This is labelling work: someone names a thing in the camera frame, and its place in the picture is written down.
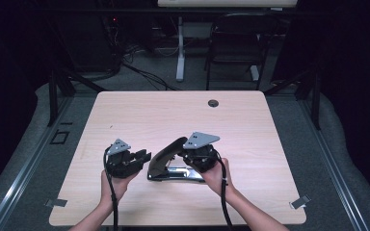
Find black folding chair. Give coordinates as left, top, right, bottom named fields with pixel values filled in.
left=203, top=13, right=279, bottom=91

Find black floor cables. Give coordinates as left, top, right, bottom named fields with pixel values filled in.
left=120, top=61, right=180, bottom=91

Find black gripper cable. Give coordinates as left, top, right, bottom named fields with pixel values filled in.
left=213, top=149, right=234, bottom=231
left=103, top=146, right=120, bottom=231

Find black stapler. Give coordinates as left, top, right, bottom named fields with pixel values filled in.
left=146, top=136, right=207, bottom=184

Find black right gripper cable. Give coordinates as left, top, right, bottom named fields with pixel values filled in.
left=213, top=149, right=234, bottom=231

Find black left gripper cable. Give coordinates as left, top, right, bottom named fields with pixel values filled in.
left=103, top=146, right=120, bottom=231

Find white desk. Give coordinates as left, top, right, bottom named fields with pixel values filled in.
left=157, top=0, right=301, bottom=83

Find grey tape piece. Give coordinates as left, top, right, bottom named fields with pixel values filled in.
left=44, top=197, right=68, bottom=209
left=289, top=193, right=312, bottom=211

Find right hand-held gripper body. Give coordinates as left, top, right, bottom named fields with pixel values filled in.
left=177, top=131, right=222, bottom=174

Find dark equipment cabinet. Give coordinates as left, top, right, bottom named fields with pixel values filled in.
left=53, top=13, right=123, bottom=73

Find aluminium floor rail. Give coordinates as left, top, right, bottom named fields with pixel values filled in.
left=0, top=95, right=75, bottom=231
left=298, top=95, right=370, bottom=231

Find black metal stand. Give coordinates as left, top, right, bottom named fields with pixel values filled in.
left=45, top=66, right=108, bottom=127
left=263, top=63, right=323, bottom=131

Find person's right hand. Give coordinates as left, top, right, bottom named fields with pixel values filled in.
left=200, top=157, right=236, bottom=197

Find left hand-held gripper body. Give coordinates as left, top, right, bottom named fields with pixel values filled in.
left=104, top=138, right=142, bottom=179

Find person's left hand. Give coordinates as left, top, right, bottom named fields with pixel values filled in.
left=100, top=167, right=141, bottom=207

